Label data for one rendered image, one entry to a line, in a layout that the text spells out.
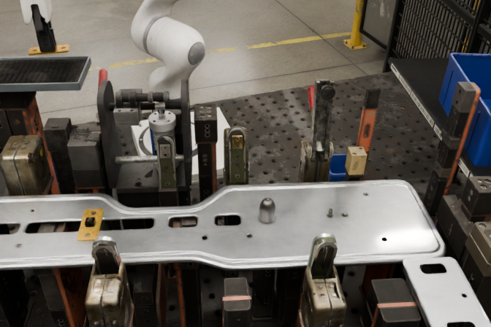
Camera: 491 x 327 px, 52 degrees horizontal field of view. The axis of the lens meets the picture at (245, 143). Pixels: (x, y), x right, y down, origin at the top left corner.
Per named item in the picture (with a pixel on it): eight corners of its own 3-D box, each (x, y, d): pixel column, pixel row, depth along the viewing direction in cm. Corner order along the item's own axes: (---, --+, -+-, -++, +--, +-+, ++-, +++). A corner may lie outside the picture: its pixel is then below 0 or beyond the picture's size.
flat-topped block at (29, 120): (23, 232, 135) (-26, 85, 109) (31, 212, 142) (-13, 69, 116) (61, 231, 136) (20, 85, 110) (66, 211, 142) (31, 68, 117)
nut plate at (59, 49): (28, 55, 108) (27, 50, 107) (30, 48, 111) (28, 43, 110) (69, 52, 110) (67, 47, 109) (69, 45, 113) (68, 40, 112)
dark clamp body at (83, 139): (84, 277, 123) (52, 152, 101) (93, 239, 134) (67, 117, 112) (128, 275, 124) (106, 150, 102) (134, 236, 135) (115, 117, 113)
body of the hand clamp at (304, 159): (294, 267, 127) (305, 156, 106) (290, 247, 132) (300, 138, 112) (317, 266, 127) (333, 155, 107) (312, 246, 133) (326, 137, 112)
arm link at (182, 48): (169, 77, 158) (165, 6, 143) (213, 99, 149) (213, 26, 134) (141, 93, 151) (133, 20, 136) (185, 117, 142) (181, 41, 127)
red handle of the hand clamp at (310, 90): (310, 151, 105) (303, 85, 111) (309, 155, 107) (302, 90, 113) (330, 150, 106) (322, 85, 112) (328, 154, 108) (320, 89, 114)
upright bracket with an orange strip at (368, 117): (337, 260, 129) (367, 90, 100) (336, 256, 130) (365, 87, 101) (348, 259, 129) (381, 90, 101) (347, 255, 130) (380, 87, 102)
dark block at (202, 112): (200, 257, 129) (193, 119, 105) (200, 237, 135) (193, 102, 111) (220, 255, 129) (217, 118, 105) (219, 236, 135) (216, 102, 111)
